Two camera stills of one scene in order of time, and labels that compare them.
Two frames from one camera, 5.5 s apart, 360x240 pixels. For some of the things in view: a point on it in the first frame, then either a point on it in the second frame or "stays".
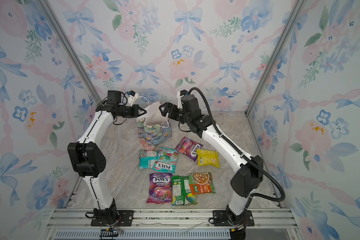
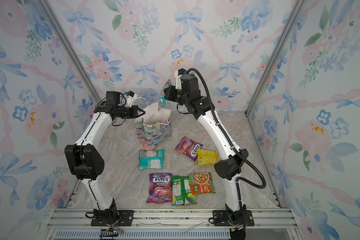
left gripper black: [136, 108] stays
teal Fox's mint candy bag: [166, 160] -> [162, 101]
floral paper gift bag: [154, 129] stays
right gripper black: [175, 110] -> [169, 97]
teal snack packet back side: [147, 158] stays
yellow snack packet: [208, 157] stays
